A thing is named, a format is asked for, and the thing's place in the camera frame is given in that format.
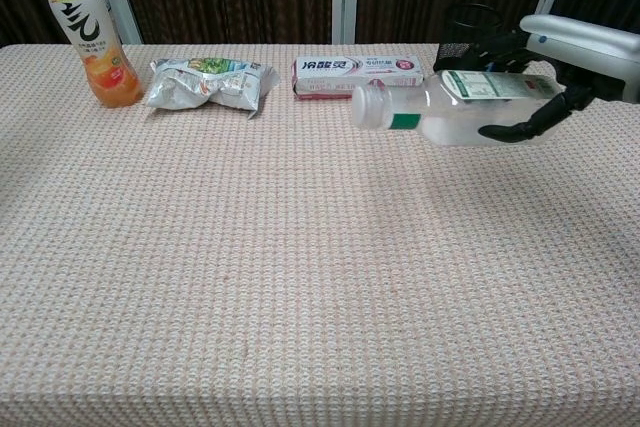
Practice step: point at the orange juice drink bottle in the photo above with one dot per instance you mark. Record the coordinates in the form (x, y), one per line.
(100, 57)

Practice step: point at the crumpled silver snack bag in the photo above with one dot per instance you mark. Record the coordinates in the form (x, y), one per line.
(210, 84)

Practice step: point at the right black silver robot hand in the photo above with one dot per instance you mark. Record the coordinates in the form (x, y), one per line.
(590, 52)

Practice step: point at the white bottle cap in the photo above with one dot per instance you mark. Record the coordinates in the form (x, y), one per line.
(367, 107)

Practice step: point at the black mesh pen holder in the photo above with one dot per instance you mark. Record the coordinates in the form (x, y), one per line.
(452, 49)

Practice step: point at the pink woven tablecloth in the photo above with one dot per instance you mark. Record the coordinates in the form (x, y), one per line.
(280, 257)

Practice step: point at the white pink toothpaste box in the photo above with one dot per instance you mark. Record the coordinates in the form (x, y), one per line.
(350, 74)

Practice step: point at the transparent plastic bottle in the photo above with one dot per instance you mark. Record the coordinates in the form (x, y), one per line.
(450, 112)

